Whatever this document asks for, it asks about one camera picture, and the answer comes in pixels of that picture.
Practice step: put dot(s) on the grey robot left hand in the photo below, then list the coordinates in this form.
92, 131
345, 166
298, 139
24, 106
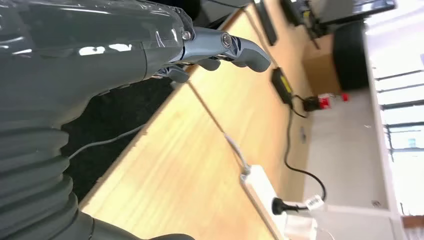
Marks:
82, 49

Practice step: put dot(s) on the black flat bar device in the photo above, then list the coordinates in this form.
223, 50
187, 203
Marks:
266, 21

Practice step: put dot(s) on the black power adapter yellow label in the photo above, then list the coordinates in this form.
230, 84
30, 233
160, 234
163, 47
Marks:
282, 86

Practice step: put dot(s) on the white power strip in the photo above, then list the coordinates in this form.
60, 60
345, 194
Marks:
261, 188

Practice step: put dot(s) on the black power plug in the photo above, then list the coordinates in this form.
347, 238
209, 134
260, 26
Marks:
281, 206

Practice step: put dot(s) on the dark monitor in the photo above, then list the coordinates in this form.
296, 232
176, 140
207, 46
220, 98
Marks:
334, 10

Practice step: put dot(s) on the black round seat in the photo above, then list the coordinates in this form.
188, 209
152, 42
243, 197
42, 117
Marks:
351, 56

